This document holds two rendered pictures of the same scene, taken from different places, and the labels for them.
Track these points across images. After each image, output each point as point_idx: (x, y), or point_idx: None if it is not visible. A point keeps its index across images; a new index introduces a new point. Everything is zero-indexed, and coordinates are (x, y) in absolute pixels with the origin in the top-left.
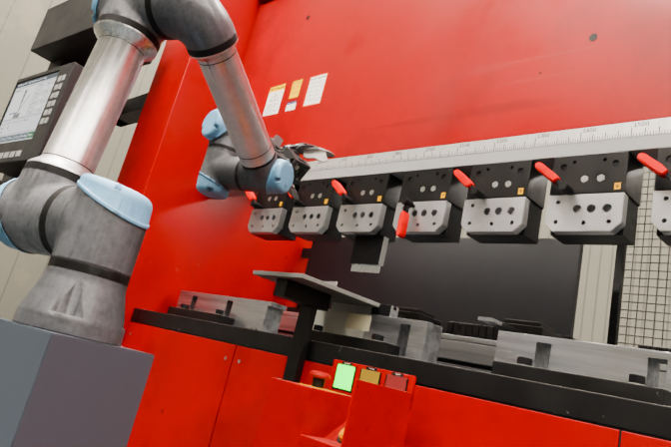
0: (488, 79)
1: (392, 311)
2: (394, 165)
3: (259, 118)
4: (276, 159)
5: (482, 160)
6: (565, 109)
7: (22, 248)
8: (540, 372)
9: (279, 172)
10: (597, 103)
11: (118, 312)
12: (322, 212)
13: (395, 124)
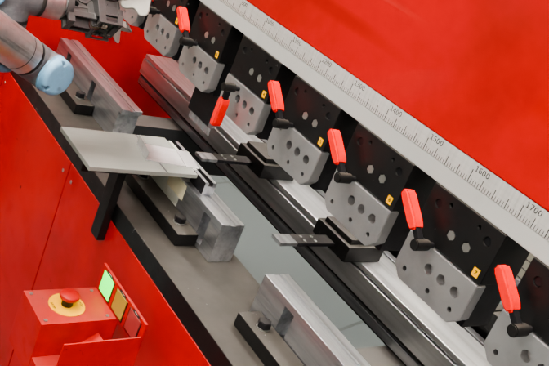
0: None
1: (207, 188)
2: (238, 18)
3: (6, 37)
4: (45, 61)
5: (305, 74)
6: (388, 64)
7: None
8: (262, 349)
9: (46, 81)
10: (415, 80)
11: None
12: (171, 33)
13: None
